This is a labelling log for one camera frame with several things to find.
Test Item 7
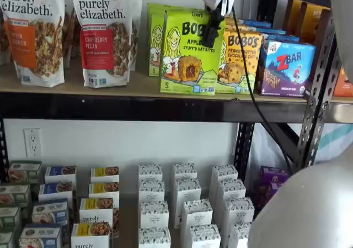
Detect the green purely elizabeth box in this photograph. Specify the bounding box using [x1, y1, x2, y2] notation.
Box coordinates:
[0, 206, 22, 231]
[0, 184, 31, 208]
[8, 160, 42, 184]
[0, 230, 15, 248]

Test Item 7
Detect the white organic pantry box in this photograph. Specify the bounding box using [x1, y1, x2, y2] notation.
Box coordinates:
[140, 200, 170, 230]
[138, 179, 165, 204]
[228, 221, 252, 248]
[172, 163, 199, 182]
[173, 178, 202, 229]
[189, 224, 222, 248]
[216, 178, 247, 204]
[138, 227, 172, 248]
[137, 164, 164, 183]
[222, 197, 255, 232]
[208, 164, 239, 202]
[180, 199, 213, 234]

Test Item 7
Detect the green Bobo's apple pie box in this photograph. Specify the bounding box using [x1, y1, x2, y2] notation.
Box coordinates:
[159, 8, 226, 97]
[148, 12, 167, 77]
[147, 2, 194, 14]

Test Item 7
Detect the yellow Bobo's peanut butter box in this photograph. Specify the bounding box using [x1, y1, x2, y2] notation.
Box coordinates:
[216, 29, 263, 96]
[224, 23, 263, 35]
[223, 16, 246, 25]

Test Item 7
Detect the orange label granola bag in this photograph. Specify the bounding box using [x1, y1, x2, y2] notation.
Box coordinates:
[0, 0, 66, 88]

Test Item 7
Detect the blue Zbar snack box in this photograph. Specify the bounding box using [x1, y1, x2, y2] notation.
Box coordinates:
[257, 39, 317, 97]
[242, 19, 273, 29]
[261, 33, 301, 44]
[244, 26, 287, 36]

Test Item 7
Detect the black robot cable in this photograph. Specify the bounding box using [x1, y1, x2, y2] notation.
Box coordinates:
[230, 6, 293, 174]

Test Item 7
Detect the white wall outlet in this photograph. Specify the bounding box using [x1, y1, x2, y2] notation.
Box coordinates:
[23, 128, 44, 158]

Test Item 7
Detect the red label granola bag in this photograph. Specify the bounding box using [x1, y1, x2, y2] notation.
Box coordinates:
[71, 0, 143, 89]

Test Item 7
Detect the purple snack box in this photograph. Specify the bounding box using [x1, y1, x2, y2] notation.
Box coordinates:
[253, 181, 281, 212]
[260, 165, 291, 188]

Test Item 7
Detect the white plastic sheet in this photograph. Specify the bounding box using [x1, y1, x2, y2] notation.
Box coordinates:
[252, 123, 353, 174]

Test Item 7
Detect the black metal shelving rack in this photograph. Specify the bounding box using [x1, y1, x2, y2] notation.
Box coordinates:
[0, 0, 341, 185]

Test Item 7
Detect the yellow purely elizabeth box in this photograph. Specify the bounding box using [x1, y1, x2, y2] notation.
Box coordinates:
[90, 166, 120, 184]
[71, 221, 111, 248]
[79, 197, 120, 238]
[88, 181, 120, 203]

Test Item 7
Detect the wooden shelf board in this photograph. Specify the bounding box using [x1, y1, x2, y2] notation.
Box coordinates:
[328, 94, 353, 104]
[0, 62, 314, 104]

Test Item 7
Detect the orange snack box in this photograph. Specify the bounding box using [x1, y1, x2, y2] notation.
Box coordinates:
[299, 1, 332, 45]
[282, 0, 306, 36]
[332, 65, 353, 98]

